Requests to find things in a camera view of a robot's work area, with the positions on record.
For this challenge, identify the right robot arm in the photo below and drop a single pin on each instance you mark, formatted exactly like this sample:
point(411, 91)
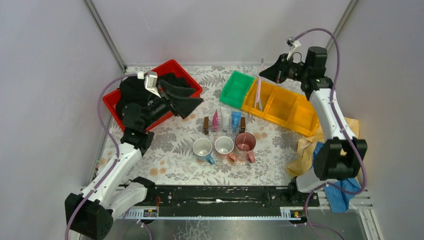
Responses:
point(341, 156)

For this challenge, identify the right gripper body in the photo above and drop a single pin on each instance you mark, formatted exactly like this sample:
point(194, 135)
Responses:
point(291, 71)

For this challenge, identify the white toothpaste tube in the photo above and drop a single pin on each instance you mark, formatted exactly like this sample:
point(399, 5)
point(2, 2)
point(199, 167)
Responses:
point(225, 117)

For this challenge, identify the yellow cloth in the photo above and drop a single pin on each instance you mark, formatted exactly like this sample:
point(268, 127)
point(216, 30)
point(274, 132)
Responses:
point(307, 149)

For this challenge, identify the red plastic bin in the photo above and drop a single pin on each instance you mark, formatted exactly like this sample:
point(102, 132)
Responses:
point(110, 100)

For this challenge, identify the orange bin with toothpastes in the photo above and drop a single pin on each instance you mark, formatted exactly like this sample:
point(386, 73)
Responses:
point(280, 106)

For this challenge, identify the blue cloth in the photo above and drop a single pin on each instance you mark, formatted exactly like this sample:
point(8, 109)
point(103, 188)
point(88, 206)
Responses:
point(339, 200)

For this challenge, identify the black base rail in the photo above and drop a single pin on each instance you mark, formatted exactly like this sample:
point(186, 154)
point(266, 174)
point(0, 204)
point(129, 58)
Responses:
point(214, 202)

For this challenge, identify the green plastic bin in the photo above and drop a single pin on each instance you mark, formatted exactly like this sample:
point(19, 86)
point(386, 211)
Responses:
point(236, 89)

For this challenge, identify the pink glossy mug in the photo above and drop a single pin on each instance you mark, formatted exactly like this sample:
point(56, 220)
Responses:
point(245, 144)

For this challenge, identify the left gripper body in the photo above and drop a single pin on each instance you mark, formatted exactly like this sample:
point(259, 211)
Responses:
point(166, 100)

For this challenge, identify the white ceramic cup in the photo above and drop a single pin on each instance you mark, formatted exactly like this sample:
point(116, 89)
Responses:
point(202, 149)

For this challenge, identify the pink patterned cup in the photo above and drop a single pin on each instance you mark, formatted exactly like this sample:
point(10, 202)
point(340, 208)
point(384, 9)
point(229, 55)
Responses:
point(224, 147)

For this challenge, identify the blue toothpaste tube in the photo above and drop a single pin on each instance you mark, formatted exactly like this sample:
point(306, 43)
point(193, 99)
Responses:
point(235, 120)

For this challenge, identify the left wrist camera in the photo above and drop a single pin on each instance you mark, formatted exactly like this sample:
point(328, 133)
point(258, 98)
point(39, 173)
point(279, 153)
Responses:
point(150, 81)

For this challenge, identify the clear acrylic toiletry tray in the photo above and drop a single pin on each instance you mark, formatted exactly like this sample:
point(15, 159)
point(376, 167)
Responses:
point(206, 127)

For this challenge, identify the grey toothbrush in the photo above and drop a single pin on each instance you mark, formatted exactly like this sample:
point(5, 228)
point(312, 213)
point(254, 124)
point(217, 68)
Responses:
point(260, 105)

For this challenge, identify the pink toothpaste tube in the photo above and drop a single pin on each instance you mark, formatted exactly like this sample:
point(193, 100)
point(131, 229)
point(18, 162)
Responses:
point(215, 121)

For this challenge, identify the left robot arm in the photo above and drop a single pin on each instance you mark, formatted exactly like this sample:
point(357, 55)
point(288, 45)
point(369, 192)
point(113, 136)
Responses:
point(93, 211)

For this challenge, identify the black cloth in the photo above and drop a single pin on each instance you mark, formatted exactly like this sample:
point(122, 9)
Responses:
point(132, 91)

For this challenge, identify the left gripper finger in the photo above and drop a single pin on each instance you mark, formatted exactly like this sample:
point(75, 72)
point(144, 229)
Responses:
point(173, 90)
point(185, 106)

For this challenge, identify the pink toothbrush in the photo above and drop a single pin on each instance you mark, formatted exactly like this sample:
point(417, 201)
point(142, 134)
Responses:
point(258, 92)

